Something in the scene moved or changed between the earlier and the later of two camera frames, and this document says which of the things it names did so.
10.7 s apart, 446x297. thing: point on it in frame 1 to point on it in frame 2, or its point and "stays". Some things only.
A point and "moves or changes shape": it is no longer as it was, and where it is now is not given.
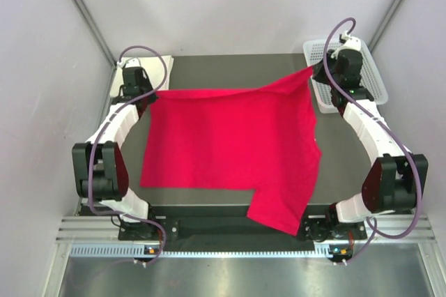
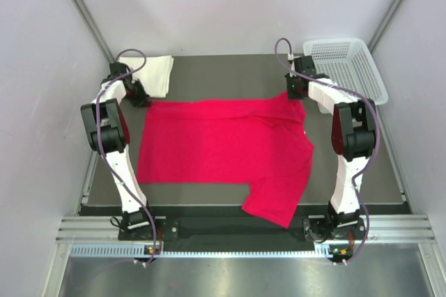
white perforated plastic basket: (313, 51) stays
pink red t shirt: (262, 140) moves or changes shape
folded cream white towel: (155, 69) stays
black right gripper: (317, 71) to (290, 95)
